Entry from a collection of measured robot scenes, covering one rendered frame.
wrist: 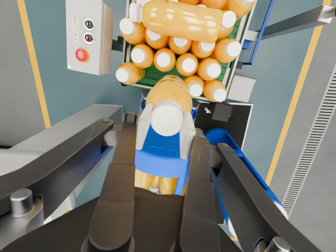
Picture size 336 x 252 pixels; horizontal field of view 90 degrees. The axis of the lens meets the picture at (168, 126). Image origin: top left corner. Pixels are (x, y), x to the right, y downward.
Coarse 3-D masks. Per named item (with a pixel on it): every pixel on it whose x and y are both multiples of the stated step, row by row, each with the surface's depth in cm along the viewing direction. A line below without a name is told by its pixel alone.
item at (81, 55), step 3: (78, 48) 49; (81, 48) 49; (75, 51) 49; (78, 51) 49; (81, 51) 49; (84, 51) 49; (75, 54) 50; (78, 54) 50; (81, 54) 50; (84, 54) 49; (78, 57) 50; (81, 57) 50; (84, 57) 50; (81, 60) 50; (84, 60) 50
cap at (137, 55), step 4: (136, 48) 48; (132, 52) 48; (136, 52) 48; (140, 52) 48; (132, 56) 48; (136, 56) 48; (140, 56) 48; (144, 56) 49; (136, 60) 49; (140, 60) 49
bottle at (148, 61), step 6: (132, 48) 53; (144, 48) 51; (150, 48) 54; (150, 54) 53; (132, 60) 53; (144, 60) 52; (150, 60) 54; (138, 66) 54; (144, 66) 54; (150, 66) 67
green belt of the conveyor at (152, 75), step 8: (232, 32) 65; (152, 48) 68; (168, 48) 67; (176, 56) 68; (224, 64) 69; (152, 72) 71; (160, 72) 71; (168, 72) 71; (176, 72) 71; (224, 72) 70; (144, 80) 72; (152, 80) 72; (144, 88) 74
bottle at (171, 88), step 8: (160, 80) 29; (168, 80) 26; (176, 80) 29; (152, 88) 25; (160, 88) 23; (168, 88) 23; (176, 88) 23; (184, 88) 25; (152, 96) 23; (160, 96) 22; (168, 96) 22; (176, 96) 22; (184, 96) 23; (176, 104) 21; (184, 104) 22
